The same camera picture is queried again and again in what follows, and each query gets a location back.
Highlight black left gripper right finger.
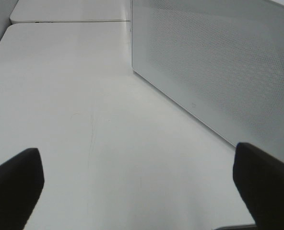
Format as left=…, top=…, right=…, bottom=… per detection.
left=233, top=143, right=284, bottom=230

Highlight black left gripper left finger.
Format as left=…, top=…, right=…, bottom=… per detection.
left=0, top=148, right=45, bottom=230

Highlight white microwave door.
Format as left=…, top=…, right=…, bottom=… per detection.
left=131, top=0, right=284, bottom=162

